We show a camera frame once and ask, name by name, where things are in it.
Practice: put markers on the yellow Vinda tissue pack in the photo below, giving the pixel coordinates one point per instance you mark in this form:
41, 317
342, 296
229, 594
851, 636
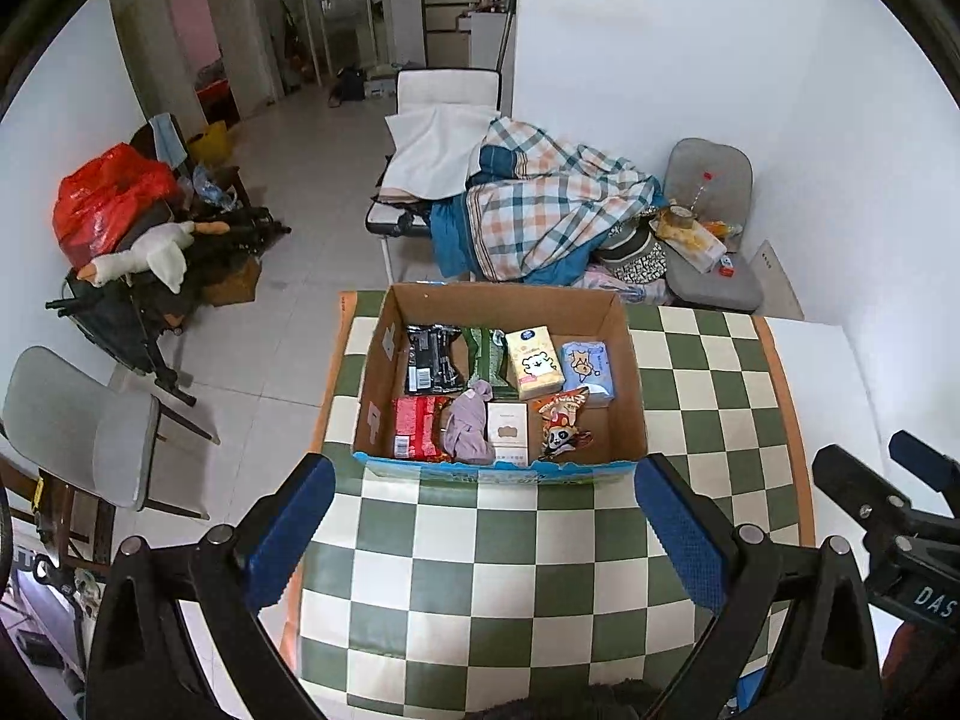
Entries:
534, 364

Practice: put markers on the red snack packet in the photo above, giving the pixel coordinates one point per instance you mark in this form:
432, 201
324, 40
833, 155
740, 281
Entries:
418, 427

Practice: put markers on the dark green snack bag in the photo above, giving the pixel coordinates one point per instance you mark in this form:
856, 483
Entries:
487, 359

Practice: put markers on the orange panda plush toy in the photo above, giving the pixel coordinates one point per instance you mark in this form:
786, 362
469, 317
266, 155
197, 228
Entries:
559, 414

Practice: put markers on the plaid blanket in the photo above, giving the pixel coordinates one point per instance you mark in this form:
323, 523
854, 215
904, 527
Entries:
537, 208

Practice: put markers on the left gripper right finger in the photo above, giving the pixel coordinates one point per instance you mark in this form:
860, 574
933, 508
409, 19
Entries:
824, 664

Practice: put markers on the white pillow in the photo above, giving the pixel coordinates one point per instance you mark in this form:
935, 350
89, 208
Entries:
436, 150

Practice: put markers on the blue cartoon tissue pack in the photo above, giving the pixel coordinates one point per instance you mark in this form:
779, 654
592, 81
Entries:
585, 364

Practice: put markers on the green white checkered mat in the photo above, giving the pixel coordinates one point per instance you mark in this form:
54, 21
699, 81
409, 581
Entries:
429, 598

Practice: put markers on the purple fuzzy cloth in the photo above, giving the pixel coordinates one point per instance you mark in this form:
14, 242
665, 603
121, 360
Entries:
465, 435

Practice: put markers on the red plastic bag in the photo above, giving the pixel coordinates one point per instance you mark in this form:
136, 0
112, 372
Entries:
101, 201

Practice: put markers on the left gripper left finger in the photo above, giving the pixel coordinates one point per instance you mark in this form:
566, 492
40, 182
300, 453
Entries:
143, 662

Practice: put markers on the white goose plush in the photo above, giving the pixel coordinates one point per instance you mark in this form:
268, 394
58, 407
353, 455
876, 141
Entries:
159, 250

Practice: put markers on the black white patterned bag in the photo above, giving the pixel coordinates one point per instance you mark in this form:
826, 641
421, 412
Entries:
632, 253

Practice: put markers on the brown cardboard box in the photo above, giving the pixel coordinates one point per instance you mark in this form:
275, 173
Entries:
618, 429

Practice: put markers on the white beige box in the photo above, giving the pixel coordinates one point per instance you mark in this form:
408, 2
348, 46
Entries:
508, 431

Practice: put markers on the yellow snack package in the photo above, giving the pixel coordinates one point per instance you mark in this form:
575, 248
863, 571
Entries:
694, 242

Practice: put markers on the black snack bag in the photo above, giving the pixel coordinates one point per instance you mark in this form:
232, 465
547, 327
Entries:
430, 363

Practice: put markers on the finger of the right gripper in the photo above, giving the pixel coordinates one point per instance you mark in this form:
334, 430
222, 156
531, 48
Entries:
873, 503
938, 471

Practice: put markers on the white folding bed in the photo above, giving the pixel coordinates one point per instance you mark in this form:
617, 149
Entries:
422, 87

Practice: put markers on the grey cushioned chair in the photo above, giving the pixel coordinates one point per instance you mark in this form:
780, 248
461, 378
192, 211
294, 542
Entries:
715, 182

